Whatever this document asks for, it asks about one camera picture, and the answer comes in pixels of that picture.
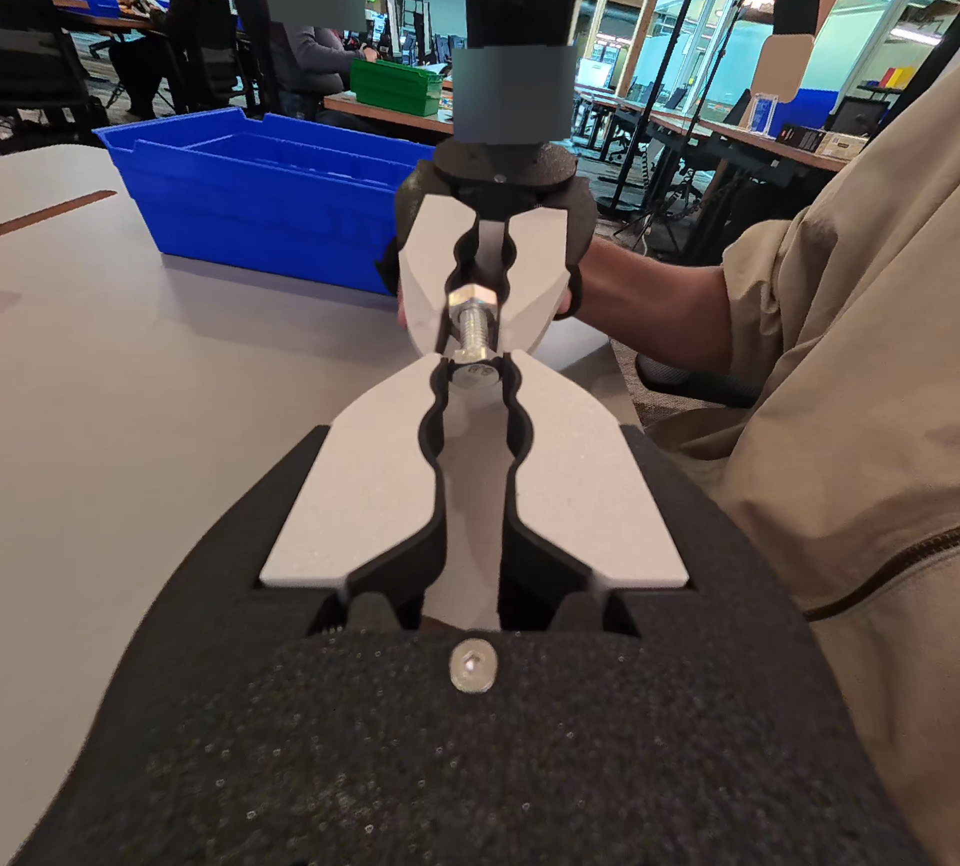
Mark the blue divided plastic bin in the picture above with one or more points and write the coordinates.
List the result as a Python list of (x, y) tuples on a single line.
[(262, 228)]

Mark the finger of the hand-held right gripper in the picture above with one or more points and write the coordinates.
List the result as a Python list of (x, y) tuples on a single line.
[(427, 266), (536, 273)]

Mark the silver hex bolt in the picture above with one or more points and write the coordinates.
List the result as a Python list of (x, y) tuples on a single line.
[(471, 300)]

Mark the black chair armrest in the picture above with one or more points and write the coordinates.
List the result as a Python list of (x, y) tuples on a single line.
[(697, 386)]

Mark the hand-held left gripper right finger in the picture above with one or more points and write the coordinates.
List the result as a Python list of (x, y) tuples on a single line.
[(592, 491)]

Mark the black pole stand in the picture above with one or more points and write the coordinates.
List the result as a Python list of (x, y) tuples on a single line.
[(675, 56)]

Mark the black cardboard box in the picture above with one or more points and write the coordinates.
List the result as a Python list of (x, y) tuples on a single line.
[(817, 140)]

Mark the silver hex nut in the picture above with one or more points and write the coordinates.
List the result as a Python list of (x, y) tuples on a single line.
[(474, 354)]

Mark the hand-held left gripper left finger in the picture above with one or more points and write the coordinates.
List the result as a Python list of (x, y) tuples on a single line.
[(352, 491)]

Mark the black office chair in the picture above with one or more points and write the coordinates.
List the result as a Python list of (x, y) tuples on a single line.
[(37, 56), (217, 41)]

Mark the wooden top work table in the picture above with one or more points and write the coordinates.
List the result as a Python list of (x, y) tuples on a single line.
[(750, 138), (360, 110)]

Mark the green plastic bin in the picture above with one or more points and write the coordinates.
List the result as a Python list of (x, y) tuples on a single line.
[(394, 90)]

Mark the person's right forearm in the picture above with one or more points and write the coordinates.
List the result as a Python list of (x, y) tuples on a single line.
[(660, 303)]

